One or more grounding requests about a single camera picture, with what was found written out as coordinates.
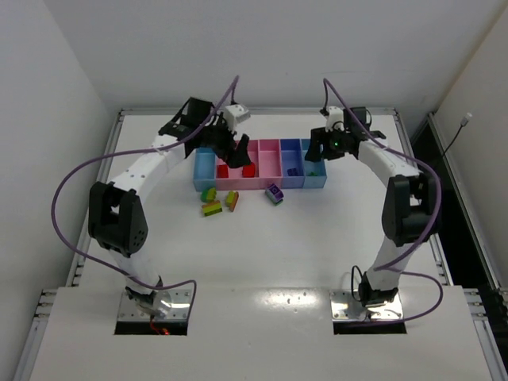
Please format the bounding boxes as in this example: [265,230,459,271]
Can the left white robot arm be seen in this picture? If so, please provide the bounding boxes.
[88,98,251,310]

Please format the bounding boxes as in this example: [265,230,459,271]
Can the purple curved lego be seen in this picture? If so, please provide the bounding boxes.
[265,183,284,204]

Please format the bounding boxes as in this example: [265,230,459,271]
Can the purple cable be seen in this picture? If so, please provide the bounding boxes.
[321,77,445,323]
[51,75,241,318]

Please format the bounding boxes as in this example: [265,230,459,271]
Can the red apple lego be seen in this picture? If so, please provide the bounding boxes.
[242,163,256,178]

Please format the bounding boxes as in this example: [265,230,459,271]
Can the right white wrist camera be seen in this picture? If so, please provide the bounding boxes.
[320,106,344,133]

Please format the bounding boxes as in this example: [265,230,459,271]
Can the small pink bin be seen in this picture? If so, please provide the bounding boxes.
[258,139,283,189]

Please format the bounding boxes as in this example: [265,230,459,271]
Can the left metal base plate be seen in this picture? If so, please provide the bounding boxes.
[117,289,192,323]

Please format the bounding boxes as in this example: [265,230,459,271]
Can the large pink bin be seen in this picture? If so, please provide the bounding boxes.
[215,140,260,191]

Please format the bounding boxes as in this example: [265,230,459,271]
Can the tan lego brick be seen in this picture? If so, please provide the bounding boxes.
[229,192,239,212]

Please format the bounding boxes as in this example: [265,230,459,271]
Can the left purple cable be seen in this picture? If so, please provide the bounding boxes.
[51,75,241,318]

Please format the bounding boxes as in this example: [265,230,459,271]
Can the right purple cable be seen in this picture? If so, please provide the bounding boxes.
[321,77,445,323]

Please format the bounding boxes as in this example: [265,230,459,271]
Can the metal base plate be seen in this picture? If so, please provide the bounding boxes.
[117,289,192,323]
[329,289,404,323]

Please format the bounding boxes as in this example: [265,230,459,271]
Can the lime green round lego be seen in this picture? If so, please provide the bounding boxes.
[200,187,217,203]

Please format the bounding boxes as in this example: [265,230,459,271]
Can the red lego brick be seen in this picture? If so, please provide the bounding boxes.
[217,164,229,179]

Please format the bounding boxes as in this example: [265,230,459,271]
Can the lime and orange lego stack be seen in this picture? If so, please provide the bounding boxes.
[202,200,223,217]

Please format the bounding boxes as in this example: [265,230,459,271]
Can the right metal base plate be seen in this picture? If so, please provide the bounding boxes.
[329,289,404,323]

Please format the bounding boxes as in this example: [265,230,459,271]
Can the black wall cable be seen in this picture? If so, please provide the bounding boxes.
[430,113,473,175]

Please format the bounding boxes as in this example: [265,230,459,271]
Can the lime curved lego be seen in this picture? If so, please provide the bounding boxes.
[225,190,236,206]

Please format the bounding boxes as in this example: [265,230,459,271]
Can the dark blue bin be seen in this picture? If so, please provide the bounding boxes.
[280,139,304,189]

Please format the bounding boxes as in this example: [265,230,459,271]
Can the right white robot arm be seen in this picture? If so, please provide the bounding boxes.
[305,106,440,306]

